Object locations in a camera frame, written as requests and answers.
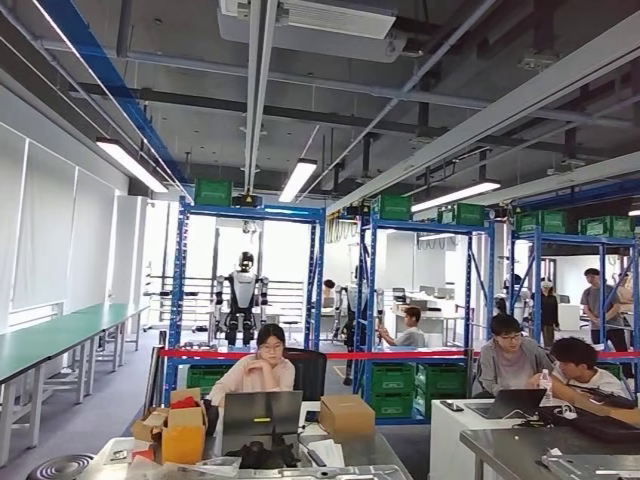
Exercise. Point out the long ceiling light strip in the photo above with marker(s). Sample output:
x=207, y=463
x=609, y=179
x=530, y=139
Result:
x=132, y=166
x=298, y=180
x=455, y=197

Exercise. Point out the silver black humanoid robot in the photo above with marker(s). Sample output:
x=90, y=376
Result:
x=350, y=305
x=242, y=291

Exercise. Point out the blue steel shelving rack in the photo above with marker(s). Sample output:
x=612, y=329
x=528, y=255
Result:
x=536, y=298
x=370, y=298
x=175, y=298

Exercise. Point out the green plastic crate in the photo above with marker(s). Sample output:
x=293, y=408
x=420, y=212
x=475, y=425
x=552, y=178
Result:
x=463, y=215
x=391, y=207
x=441, y=404
x=441, y=378
x=213, y=192
x=392, y=405
x=392, y=378
x=540, y=222
x=207, y=381
x=607, y=226

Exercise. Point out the black office chair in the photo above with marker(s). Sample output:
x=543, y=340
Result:
x=310, y=374

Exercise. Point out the person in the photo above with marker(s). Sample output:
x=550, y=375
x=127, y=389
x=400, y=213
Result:
x=549, y=311
x=250, y=378
x=580, y=364
x=510, y=368
x=412, y=338
x=592, y=308

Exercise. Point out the red barrier tape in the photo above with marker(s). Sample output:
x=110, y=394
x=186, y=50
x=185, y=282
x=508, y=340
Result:
x=400, y=356

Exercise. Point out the small cardboard box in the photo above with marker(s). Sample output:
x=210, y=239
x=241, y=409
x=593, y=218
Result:
x=346, y=416

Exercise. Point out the grey laptop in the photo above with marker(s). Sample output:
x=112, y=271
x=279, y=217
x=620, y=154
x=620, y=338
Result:
x=510, y=401
x=260, y=414

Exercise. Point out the white paper sheets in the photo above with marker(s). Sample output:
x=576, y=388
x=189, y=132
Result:
x=324, y=454

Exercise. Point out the stainless steel work table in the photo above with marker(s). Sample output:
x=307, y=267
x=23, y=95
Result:
x=365, y=457
x=500, y=450

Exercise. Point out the ceiling air conditioner unit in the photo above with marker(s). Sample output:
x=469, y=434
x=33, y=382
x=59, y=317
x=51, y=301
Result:
x=340, y=16

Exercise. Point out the black smartphone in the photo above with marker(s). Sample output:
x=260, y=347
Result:
x=451, y=406

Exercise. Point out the white desk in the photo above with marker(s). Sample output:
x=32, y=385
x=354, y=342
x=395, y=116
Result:
x=445, y=444

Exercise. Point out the green top long table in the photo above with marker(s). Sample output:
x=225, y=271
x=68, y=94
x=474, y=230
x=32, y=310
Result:
x=30, y=348
x=110, y=312

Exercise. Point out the open cardboard box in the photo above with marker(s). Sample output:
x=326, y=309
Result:
x=145, y=427

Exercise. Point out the white roller blind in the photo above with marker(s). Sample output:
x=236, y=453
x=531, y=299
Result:
x=47, y=232
x=10, y=232
x=92, y=245

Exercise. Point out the clear water bottle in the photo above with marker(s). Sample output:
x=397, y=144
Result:
x=546, y=391

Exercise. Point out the flat black bag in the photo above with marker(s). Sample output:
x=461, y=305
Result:
x=595, y=424

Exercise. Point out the black ribbed round disc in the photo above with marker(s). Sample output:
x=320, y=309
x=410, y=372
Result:
x=60, y=469

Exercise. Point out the grey sheet metal panel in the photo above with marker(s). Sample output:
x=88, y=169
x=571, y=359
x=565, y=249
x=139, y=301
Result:
x=600, y=467

